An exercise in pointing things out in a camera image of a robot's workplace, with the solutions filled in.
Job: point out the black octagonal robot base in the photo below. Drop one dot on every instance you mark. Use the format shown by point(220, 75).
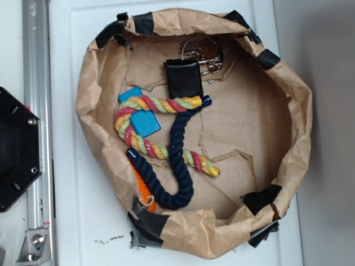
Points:
point(20, 149)

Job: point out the white tray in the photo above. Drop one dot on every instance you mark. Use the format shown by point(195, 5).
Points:
point(92, 226)

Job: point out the metal corner bracket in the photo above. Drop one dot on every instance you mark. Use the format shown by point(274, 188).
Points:
point(35, 249)

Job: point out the orange plastic object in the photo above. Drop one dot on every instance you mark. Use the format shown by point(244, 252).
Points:
point(145, 196)

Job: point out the aluminium extrusion rail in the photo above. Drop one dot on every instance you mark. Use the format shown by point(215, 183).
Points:
point(37, 96)

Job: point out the blue rectangular block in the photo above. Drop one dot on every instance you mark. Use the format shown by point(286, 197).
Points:
point(145, 123)

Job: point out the black leather pouch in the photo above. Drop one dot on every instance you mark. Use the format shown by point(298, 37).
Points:
point(184, 78)

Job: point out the brown paper bag bin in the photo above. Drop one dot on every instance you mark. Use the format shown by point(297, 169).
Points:
point(247, 153)

